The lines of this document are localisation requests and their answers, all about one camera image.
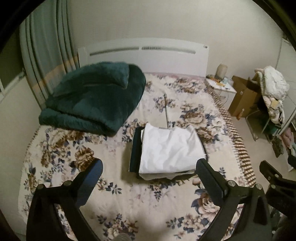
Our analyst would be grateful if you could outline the white bed headboard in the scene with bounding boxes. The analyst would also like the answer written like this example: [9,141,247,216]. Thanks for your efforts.
[77,38,210,78]

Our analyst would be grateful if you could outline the pile of white clothes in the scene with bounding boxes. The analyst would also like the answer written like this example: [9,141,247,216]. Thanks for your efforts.
[253,66,290,124]

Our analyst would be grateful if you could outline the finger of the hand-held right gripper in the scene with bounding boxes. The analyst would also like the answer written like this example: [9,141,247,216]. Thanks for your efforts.
[259,160,281,186]

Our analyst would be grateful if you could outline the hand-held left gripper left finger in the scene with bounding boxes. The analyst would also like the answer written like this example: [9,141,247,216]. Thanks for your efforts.
[26,159,104,241]

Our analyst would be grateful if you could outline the brown checkered bed skirt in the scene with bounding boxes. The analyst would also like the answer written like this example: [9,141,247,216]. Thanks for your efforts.
[206,83,257,188]

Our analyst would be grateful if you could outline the floral bed with white headboard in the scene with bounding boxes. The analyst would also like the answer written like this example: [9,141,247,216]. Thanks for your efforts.
[18,72,255,241]

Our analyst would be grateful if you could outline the metal frame chair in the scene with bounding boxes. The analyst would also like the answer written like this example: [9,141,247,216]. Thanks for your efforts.
[246,109,278,142]

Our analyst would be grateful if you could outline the green patterned slippers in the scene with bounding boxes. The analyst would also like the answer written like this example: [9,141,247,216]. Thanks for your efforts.
[273,137,285,158]

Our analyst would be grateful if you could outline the dark green plush blanket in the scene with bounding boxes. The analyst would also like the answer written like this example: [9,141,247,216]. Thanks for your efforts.
[38,61,147,137]

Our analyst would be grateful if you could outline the white t-shirt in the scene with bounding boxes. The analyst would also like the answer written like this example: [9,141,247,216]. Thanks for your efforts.
[139,122,207,174]

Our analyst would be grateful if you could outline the brown cardboard box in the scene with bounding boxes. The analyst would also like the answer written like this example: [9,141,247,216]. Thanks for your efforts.
[228,75,263,118]

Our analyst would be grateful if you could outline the pale green curtain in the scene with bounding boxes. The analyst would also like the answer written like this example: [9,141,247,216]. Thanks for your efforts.
[20,0,79,109]

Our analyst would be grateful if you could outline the white shelf with clothes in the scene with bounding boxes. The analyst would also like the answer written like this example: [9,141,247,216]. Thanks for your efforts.
[277,111,296,172]

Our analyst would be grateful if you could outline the beige table lamp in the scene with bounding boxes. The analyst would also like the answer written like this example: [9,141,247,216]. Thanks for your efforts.
[216,64,228,78]

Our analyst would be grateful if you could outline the white nightstand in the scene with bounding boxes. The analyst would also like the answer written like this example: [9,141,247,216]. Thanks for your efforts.
[205,77,237,106]

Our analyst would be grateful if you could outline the stack of folded clothes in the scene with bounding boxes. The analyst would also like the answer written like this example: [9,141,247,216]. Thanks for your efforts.
[129,160,197,181]

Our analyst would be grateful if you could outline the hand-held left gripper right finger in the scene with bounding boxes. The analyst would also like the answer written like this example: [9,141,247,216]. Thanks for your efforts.
[195,159,272,241]

